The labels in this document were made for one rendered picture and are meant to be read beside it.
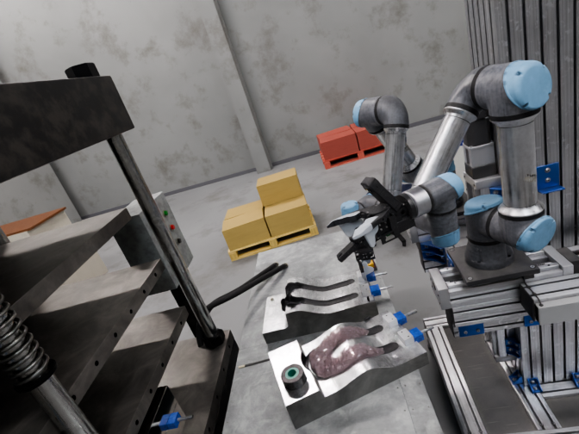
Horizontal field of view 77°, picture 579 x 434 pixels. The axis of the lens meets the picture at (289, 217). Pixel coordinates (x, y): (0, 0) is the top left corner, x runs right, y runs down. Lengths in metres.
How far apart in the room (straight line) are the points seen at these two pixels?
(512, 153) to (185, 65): 7.29
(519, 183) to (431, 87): 6.70
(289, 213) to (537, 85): 3.31
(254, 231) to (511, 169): 3.35
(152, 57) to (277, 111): 2.66
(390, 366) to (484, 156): 0.82
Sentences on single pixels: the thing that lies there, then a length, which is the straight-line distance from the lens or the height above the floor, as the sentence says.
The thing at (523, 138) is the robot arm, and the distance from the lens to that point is 1.13.
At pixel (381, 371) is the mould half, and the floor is 0.87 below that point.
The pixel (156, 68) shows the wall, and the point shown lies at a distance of 8.24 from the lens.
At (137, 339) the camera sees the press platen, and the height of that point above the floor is 1.04.
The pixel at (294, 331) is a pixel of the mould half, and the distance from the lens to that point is 1.62.
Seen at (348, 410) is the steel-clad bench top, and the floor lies 0.80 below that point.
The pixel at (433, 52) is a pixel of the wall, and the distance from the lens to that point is 7.78.
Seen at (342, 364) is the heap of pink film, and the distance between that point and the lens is 1.33.
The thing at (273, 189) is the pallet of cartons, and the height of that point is 0.57.
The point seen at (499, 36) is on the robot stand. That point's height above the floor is 1.73.
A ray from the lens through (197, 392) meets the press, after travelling 1.67.
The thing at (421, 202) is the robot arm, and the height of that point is 1.45.
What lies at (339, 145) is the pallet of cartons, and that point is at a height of 0.34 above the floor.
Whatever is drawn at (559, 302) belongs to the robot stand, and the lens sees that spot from 1.42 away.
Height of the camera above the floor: 1.85
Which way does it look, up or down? 22 degrees down
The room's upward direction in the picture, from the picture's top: 19 degrees counter-clockwise
